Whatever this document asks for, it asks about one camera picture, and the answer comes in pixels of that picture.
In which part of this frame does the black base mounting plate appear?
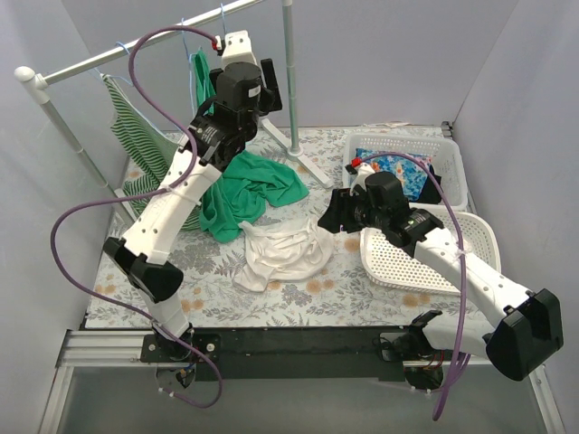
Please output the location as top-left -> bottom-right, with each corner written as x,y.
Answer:
139,325 -> 435,383

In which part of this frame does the blue floral garment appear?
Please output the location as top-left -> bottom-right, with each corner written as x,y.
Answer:
367,156 -> 428,203

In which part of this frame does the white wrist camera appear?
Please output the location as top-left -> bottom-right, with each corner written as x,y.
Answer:
216,30 -> 258,69
345,157 -> 375,194

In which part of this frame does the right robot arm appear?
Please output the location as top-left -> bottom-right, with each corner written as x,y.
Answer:
318,172 -> 564,381

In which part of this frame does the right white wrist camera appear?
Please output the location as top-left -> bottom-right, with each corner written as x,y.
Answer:
345,157 -> 375,194

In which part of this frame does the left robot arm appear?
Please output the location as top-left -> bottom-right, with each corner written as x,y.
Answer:
104,59 -> 282,362

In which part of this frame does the white clothes rack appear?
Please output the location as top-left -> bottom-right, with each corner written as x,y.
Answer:
13,0 -> 334,227

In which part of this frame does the floral patterned table mat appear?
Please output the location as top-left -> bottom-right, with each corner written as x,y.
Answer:
84,127 -> 460,329

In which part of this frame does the green striped tank top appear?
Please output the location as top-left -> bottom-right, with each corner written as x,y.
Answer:
100,71 -> 203,232

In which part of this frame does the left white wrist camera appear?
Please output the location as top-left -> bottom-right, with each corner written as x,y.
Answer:
216,30 -> 258,69

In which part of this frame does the blue wire hanger with striped top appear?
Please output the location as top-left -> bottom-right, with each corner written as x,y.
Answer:
92,41 -> 155,132

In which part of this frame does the white tank top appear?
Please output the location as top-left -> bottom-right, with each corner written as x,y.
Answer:
233,216 -> 334,293

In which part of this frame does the black garment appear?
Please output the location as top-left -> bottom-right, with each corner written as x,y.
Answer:
416,165 -> 441,204

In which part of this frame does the green t-shirt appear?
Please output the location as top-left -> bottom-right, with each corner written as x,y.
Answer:
189,48 -> 311,243

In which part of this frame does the white laundry basket upright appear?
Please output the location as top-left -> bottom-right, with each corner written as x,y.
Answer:
342,132 -> 468,212

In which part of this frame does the white laundry basket tipped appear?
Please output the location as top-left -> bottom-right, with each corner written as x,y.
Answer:
360,207 -> 501,297

